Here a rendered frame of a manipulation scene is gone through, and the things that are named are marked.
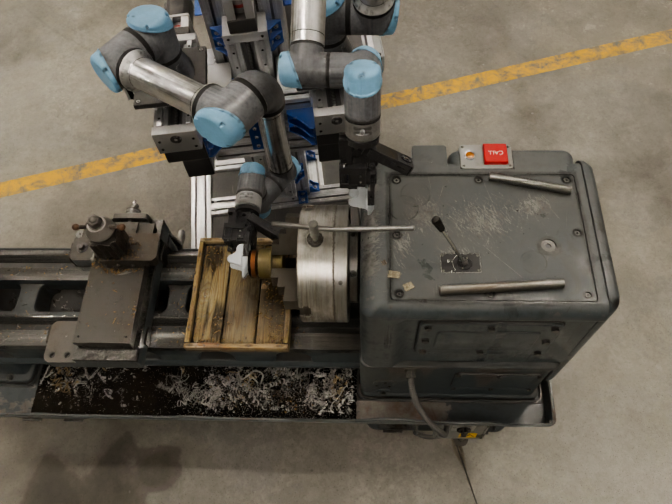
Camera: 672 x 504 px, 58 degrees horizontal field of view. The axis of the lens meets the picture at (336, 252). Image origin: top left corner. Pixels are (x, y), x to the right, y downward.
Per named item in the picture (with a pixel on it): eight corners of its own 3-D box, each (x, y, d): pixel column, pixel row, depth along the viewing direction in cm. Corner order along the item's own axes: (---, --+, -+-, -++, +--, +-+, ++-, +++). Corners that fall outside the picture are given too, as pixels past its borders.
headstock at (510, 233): (551, 223, 190) (591, 145, 156) (575, 370, 167) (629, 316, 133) (362, 223, 193) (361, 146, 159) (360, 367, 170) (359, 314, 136)
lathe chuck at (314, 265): (340, 235, 183) (335, 182, 154) (337, 336, 170) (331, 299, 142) (310, 235, 184) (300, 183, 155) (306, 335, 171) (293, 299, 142)
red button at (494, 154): (504, 148, 157) (506, 142, 156) (507, 166, 155) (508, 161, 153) (481, 148, 158) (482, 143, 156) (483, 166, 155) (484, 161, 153)
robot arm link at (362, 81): (383, 56, 121) (382, 75, 115) (382, 105, 129) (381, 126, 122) (344, 56, 122) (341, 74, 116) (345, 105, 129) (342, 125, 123)
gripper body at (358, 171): (341, 172, 139) (339, 126, 131) (378, 172, 139) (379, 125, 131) (339, 191, 134) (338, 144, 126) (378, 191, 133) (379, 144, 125)
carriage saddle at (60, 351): (171, 228, 195) (166, 218, 190) (146, 368, 173) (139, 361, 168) (81, 228, 197) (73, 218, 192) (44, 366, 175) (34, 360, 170)
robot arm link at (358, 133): (380, 107, 128) (381, 127, 122) (380, 126, 131) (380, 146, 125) (345, 108, 129) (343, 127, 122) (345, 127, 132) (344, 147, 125)
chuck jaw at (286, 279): (313, 267, 159) (310, 304, 151) (314, 278, 163) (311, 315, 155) (271, 266, 159) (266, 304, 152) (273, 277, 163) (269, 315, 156)
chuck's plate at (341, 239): (351, 235, 183) (348, 183, 154) (350, 336, 170) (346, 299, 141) (340, 235, 183) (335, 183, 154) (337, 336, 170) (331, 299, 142)
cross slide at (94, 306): (160, 219, 190) (155, 212, 186) (134, 349, 170) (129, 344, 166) (108, 219, 191) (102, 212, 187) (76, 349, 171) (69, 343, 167)
